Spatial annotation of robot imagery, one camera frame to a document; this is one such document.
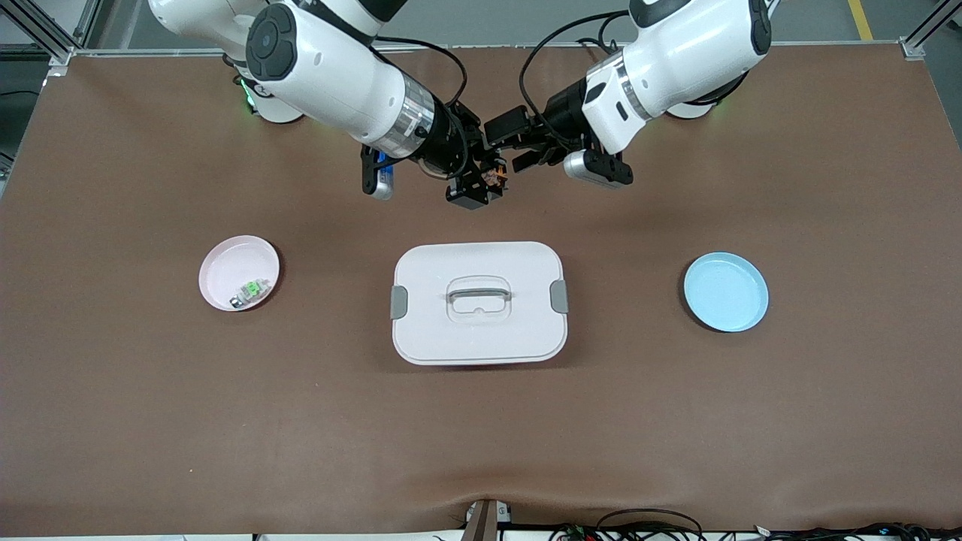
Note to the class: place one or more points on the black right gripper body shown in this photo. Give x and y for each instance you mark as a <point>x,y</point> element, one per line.
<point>449,143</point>

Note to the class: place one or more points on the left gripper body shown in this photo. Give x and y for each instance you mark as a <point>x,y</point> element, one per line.
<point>565,110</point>

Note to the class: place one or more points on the orange switch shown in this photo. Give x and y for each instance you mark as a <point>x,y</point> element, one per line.
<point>496,178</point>

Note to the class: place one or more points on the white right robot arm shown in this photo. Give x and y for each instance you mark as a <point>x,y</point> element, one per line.
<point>331,75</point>

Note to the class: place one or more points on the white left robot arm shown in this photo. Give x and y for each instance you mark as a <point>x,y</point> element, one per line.
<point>691,45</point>

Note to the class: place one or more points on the white lidded box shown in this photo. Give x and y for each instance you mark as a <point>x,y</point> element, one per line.
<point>481,338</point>

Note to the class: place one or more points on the blue round plate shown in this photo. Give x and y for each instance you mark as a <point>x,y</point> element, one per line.
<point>725,293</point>

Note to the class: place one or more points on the pink round plate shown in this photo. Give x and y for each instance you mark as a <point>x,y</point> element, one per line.
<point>222,270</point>

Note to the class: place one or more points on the metal table edge rail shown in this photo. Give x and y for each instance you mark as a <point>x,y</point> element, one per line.
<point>488,47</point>

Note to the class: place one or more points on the green switch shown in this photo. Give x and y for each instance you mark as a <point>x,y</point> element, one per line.
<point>250,292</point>

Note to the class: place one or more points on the metal table clamp bracket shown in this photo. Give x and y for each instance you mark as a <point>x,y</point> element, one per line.
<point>485,522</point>

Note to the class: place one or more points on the aluminium frame post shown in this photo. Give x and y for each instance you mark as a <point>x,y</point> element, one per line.
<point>60,46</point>
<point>913,46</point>

